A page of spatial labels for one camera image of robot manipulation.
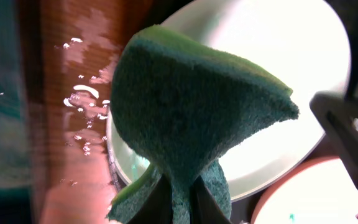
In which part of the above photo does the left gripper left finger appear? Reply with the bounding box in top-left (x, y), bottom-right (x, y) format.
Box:
top-left (127, 175), bottom-right (173, 224)

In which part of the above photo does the green sponge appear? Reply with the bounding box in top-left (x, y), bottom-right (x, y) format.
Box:
top-left (107, 25), bottom-right (299, 223)

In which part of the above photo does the green-stained plate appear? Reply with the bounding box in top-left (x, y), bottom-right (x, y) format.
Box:
top-left (107, 1), bottom-right (351, 201)

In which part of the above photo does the black rectangular sponge tray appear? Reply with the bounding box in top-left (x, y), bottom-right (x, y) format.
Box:
top-left (0, 0), bottom-right (32, 223)

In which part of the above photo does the front white stained plate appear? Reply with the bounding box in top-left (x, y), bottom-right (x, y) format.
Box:
top-left (250, 156), bottom-right (358, 224)

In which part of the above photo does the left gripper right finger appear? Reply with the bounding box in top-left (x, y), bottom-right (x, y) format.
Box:
top-left (190, 176), bottom-right (231, 224)

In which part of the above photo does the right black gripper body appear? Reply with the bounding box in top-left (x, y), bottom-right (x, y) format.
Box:
top-left (308, 91), bottom-right (358, 224)

